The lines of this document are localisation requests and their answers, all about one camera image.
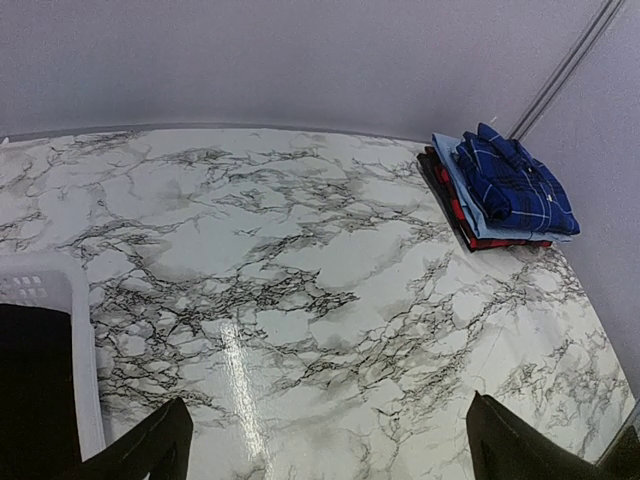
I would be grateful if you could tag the red plaid shirt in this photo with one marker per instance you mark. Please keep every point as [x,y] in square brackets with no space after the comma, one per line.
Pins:
[439,181]

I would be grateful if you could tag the blue plaid long sleeve shirt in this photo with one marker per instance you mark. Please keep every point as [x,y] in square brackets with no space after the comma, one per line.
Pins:
[513,189]

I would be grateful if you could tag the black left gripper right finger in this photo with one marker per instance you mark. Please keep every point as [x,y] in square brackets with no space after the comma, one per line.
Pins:
[503,446]

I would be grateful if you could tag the light blue shirt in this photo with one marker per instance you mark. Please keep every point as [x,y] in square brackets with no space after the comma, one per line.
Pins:
[445,147]

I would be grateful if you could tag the right aluminium wall post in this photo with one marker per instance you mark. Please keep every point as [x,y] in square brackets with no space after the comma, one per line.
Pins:
[576,54]

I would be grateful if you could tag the black shirt in basket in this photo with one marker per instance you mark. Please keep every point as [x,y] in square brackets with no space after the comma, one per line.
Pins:
[39,437]

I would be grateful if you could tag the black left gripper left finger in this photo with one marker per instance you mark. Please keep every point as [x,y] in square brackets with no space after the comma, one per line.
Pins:
[156,448]

